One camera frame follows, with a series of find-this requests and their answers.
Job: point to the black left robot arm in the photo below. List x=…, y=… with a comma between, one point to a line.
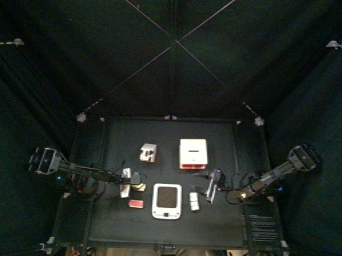
x=74, y=169

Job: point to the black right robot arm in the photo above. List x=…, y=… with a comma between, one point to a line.
x=284, y=168

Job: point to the white squid sushi toy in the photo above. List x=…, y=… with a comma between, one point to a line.
x=193, y=201

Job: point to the red tuna sushi toy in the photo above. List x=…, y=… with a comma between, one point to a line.
x=136, y=203

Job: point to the silver frame corner bracket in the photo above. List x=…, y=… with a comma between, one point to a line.
x=80, y=117
x=17, y=42
x=332, y=44
x=259, y=121

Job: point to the yellow egg sushi toy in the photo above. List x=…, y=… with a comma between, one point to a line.
x=139, y=188

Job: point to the black printed label sheet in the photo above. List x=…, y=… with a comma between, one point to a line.
x=263, y=230

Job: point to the white toy oven red base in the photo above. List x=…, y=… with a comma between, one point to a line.
x=193, y=153

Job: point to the small white toy appliance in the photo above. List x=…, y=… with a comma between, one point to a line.
x=148, y=152

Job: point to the black cloth backdrop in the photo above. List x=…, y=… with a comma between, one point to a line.
x=171, y=60

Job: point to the silver frame middle bracket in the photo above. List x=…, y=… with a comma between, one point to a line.
x=169, y=117

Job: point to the white handheld device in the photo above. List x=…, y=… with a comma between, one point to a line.
x=167, y=201

